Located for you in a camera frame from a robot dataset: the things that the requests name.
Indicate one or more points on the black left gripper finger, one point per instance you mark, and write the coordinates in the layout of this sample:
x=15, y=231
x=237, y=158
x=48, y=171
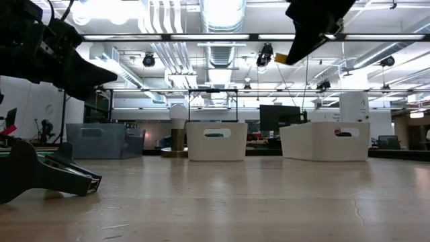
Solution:
x=94, y=81
x=87, y=69

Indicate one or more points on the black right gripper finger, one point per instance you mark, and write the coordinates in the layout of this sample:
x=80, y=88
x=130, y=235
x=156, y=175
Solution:
x=304, y=43

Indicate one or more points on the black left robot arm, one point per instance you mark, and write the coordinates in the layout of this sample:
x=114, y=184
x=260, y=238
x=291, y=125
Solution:
x=13, y=37

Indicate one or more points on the black ceiling spotlight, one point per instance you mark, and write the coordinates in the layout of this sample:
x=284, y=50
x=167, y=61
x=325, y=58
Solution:
x=148, y=60
x=323, y=85
x=388, y=61
x=265, y=55

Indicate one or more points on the black overhead light bar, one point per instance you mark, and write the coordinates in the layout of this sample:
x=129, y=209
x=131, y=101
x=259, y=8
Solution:
x=253, y=37

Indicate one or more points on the grey translucent plastic bin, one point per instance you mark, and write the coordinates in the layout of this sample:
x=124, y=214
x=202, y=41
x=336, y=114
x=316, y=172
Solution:
x=104, y=141

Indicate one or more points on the person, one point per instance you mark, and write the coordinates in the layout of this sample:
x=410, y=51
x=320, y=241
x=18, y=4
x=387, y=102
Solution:
x=47, y=129

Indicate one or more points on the large black monitor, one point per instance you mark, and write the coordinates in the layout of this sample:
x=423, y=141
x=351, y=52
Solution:
x=279, y=117

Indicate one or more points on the small black monitor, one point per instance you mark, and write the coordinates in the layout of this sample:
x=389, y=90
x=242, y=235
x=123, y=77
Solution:
x=11, y=117

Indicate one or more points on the white light bulb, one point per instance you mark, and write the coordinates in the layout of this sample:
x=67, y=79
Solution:
x=178, y=114

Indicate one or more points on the small red tag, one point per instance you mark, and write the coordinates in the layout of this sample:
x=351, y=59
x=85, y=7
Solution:
x=8, y=129

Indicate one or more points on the white plastic bin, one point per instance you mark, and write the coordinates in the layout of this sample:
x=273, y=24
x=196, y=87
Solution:
x=201, y=144
x=309, y=141

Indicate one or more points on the metal bulb stand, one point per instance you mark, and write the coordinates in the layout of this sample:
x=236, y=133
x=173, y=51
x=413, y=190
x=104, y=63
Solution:
x=177, y=139

